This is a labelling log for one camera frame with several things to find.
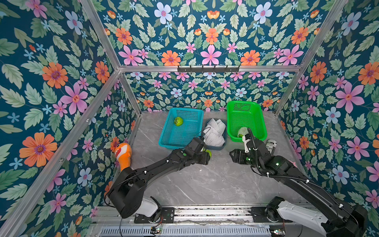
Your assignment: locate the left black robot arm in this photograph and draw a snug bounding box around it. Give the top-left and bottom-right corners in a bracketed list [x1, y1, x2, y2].
[107, 137, 211, 223]

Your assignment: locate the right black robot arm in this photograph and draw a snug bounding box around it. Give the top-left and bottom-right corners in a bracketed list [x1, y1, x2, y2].
[230, 134, 368, 237]

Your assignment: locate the white foam net back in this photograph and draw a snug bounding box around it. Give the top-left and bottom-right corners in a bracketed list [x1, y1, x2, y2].
[203, 118, 227, 136]

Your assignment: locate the patterned black white can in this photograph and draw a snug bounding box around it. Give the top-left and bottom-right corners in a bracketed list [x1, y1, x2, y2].
[266, 139, 277, 156]

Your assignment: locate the teal plastic basket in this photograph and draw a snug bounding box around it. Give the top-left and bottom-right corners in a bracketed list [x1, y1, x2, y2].
[159, 108, 204, 150]

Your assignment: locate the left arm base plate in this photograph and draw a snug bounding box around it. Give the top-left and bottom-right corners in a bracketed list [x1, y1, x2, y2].
[134, 207, 175, 224]

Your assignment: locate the orange clownfish plush toy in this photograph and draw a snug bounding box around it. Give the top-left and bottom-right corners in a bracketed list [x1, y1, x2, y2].
[114, 143, 132, 171]

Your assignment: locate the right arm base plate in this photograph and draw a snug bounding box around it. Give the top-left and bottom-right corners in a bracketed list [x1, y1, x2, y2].
[248, 205, 283, 223]

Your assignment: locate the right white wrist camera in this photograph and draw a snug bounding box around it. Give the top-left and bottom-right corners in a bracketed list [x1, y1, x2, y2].
[242, 134, 251, 153]

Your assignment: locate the black hook rail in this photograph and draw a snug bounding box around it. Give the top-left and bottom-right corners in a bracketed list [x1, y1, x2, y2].
[177, 65, 240, 74]

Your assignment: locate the white foam net sleeve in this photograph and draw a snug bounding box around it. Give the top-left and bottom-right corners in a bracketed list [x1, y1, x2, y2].
[237, 127, 251, 136]

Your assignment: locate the green plastic basket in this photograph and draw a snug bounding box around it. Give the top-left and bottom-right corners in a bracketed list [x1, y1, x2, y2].
[227, 101, 267, 143]

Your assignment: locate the green custard apple back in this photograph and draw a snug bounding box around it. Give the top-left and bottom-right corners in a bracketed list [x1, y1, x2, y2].
[174, 117, 184, 126]

